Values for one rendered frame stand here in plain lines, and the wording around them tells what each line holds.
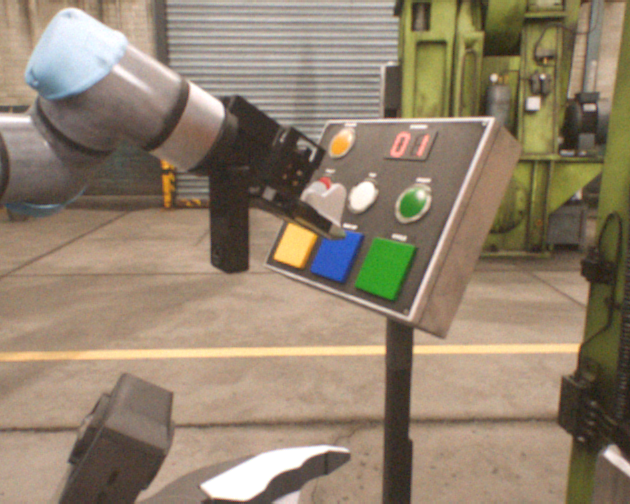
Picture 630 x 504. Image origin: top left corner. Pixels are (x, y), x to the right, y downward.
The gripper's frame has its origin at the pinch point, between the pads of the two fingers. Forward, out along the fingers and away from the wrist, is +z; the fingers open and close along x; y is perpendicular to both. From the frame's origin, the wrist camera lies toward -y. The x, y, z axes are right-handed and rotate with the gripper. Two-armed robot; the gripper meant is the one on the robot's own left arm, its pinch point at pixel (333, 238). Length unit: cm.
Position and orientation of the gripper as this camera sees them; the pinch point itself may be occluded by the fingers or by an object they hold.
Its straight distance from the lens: 64.6
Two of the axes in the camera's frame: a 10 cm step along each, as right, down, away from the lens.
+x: -6.0, -1.7, 7.8
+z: 6.9, 3.7, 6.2
